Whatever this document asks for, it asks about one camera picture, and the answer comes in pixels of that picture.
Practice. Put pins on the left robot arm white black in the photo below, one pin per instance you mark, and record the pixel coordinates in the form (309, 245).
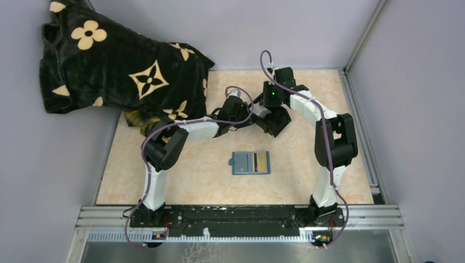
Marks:
(162, 148)

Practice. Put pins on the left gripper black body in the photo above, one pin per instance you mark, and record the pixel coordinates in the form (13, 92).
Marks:
(242, 114)

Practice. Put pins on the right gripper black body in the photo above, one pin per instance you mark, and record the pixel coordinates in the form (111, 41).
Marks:
(270, 94)

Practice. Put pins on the blue card holder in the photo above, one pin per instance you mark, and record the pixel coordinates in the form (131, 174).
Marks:
(242, 163)

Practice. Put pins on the yellow black plaid cloth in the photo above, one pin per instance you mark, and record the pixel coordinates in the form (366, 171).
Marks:
(141, 120)

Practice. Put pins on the aluminium frame rail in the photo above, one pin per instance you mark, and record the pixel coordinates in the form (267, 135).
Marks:
(111, 224)

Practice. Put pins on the black card box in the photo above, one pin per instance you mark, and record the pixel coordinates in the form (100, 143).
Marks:
(273, 120)

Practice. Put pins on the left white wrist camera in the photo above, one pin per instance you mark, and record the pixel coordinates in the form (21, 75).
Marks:
(234, 93)

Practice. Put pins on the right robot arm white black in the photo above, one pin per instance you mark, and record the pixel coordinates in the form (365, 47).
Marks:
(335, 143)

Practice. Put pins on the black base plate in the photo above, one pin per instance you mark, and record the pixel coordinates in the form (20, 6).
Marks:
(249, 221)

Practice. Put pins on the black floral plush blanket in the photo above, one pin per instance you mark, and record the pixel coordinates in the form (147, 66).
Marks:
(90, 60)

